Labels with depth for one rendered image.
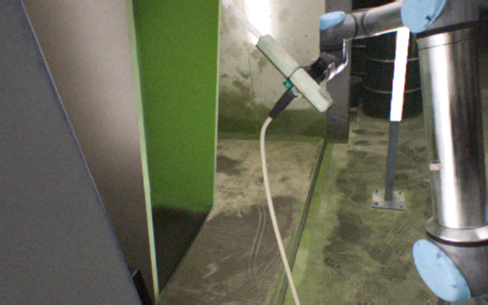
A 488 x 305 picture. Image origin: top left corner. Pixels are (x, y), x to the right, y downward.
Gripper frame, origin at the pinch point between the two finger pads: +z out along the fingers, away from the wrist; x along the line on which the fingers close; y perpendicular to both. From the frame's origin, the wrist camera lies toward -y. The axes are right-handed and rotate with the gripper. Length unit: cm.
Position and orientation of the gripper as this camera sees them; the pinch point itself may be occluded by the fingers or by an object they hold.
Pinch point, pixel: (294, 86)
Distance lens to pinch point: 115.4
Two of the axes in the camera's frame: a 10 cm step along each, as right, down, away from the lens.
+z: -5.8, 4.6, -6.7
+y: -4.6, 4.9, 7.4
